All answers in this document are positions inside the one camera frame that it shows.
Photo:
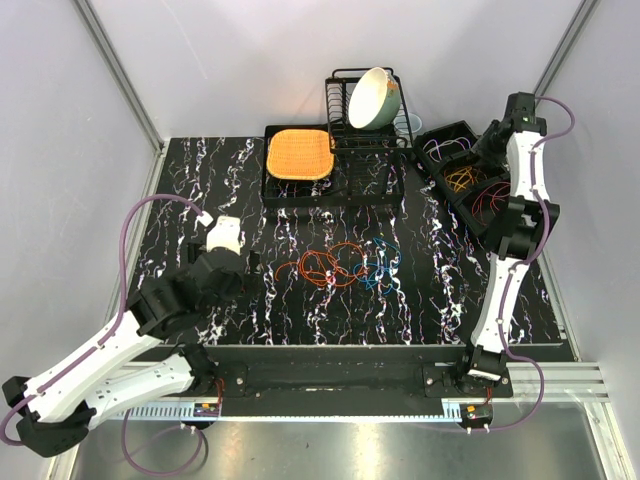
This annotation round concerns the left aluminium frame post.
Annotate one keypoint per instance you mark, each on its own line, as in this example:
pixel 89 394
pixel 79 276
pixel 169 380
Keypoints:
pixel 98 33

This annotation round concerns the slotted cable duct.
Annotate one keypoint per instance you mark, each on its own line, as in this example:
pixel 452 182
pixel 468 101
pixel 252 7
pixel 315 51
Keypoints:
pixel 321 407

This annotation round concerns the orange woven basket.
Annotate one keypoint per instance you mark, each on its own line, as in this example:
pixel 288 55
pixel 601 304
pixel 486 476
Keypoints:
pixel 300 155

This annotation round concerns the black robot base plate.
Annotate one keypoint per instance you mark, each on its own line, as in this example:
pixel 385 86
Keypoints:
pixel 431 371

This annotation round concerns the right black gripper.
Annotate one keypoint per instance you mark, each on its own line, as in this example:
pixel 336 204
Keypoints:
pixel 487 160

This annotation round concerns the cream ceramic bowl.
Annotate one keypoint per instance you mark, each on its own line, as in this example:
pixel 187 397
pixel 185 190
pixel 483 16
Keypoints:
pixel 375 100

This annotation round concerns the aluminium frame post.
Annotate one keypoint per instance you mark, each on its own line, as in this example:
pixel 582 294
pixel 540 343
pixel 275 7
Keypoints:
pixel 571 35
pixel 98 33

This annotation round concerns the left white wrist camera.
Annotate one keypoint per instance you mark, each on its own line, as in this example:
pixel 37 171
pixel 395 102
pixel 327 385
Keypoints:
pixel 225 234

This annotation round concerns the black tray rack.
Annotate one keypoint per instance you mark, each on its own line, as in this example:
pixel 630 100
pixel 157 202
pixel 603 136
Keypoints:
pixel 359 180

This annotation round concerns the black compartment bin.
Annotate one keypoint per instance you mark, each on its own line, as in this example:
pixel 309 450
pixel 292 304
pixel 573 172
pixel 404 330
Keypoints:
pixel 474 189

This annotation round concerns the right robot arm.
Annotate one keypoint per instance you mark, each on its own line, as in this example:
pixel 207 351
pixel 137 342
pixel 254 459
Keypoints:
pixel 515 238

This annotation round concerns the black wire dish rack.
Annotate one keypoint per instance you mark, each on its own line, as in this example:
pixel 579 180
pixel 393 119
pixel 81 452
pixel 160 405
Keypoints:
pixel 345 138

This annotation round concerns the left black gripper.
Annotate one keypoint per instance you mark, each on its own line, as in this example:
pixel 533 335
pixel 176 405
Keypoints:
pixel 254 259

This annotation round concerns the right aluminium frame post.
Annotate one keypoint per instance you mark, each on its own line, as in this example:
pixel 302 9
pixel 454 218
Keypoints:
pixel 571 35

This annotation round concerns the clear plastic cup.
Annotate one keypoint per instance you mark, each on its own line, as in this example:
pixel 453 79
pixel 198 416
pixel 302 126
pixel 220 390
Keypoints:
pixel 407 126

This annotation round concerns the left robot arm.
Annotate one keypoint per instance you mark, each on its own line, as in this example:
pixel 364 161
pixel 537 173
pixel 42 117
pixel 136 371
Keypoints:
pixel 56 410

